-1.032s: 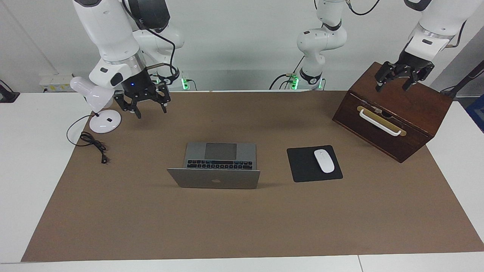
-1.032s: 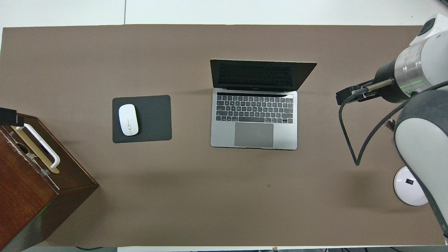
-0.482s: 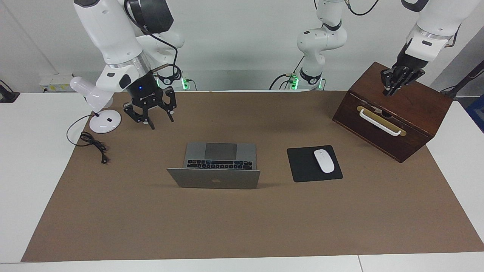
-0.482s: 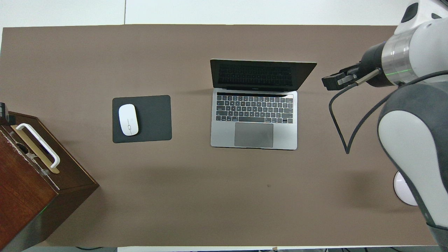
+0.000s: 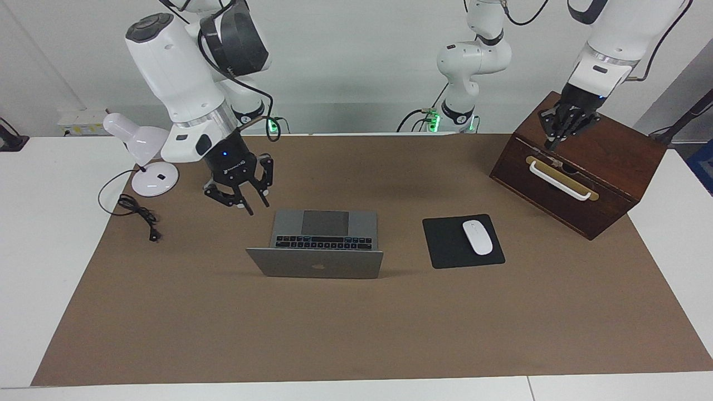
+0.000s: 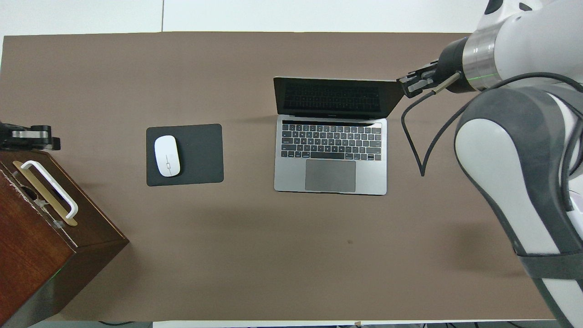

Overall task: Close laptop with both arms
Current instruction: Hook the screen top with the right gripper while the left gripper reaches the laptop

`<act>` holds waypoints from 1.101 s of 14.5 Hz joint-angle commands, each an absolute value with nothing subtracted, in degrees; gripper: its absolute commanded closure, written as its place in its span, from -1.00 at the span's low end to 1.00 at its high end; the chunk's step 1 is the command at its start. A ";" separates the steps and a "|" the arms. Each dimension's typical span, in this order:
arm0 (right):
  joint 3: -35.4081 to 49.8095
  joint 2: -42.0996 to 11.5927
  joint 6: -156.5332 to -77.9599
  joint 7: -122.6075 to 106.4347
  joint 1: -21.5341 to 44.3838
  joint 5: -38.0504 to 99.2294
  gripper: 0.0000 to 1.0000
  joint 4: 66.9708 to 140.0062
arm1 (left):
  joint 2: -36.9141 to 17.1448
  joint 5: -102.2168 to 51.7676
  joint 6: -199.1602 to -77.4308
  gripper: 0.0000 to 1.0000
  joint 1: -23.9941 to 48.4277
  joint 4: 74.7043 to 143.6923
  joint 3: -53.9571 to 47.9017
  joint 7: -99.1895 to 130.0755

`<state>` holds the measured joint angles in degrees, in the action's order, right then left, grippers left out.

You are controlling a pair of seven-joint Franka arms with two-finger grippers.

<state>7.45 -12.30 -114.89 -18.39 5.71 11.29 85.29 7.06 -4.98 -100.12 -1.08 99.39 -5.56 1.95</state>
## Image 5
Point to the white wall power strip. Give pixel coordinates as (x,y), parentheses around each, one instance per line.
(83,120)

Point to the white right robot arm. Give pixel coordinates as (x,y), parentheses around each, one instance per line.
(167,67)

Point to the white computer mouse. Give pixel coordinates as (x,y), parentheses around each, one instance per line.
(478,238)

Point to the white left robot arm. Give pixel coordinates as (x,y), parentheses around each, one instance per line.
(473,61)

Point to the black mouse pad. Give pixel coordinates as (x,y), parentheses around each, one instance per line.
(445,245)

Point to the black stand pole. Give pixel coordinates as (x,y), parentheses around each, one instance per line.
(688,117)

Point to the blue object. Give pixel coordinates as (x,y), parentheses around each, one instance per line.
(703,164)

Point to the black clamp mount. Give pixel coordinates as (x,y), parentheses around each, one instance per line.
(11,142)

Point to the dark wooden box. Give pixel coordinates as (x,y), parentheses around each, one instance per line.
(601,145)

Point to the silver laptop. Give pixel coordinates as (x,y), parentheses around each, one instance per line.
(323,223)

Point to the brown table mat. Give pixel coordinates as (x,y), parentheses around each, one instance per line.
(356,323)

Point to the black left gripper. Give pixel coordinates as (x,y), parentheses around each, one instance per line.
(580,101)

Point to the white desk lamp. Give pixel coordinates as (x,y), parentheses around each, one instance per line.
(142,142)

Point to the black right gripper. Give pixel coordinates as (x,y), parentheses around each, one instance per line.
(228,164)

